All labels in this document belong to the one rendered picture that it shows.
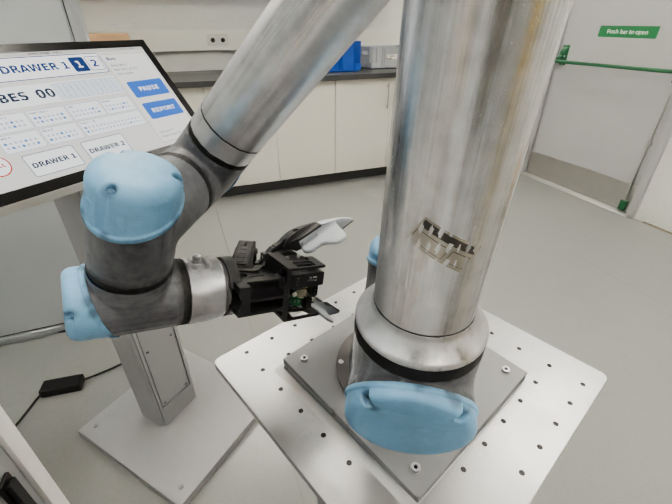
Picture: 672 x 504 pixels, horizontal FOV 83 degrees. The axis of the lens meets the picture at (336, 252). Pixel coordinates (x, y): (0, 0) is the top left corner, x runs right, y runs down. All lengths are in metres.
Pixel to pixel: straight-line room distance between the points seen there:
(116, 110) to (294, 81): 0.72
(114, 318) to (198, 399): 1.19
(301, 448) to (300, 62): 0.45
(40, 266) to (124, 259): 1.68
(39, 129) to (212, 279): 0.62
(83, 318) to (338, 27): 0.34
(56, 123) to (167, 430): 1.02
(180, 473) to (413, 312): 1.23
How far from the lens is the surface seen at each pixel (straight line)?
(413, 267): 0.27
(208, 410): 1.55
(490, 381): 0.64
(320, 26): 0.36
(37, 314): 2.18
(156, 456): 1.50
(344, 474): 0.54
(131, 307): 0.41
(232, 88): 0.39
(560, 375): 0.72
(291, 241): 0.51
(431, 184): 0.23
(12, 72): 1.04
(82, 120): 1.01
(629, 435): 1.79
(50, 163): 0.93
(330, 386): 0.58
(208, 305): 0.44
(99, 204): 0.34
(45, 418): 1.84
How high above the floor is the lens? 1.23
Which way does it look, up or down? 31 degrees down
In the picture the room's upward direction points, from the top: straight up
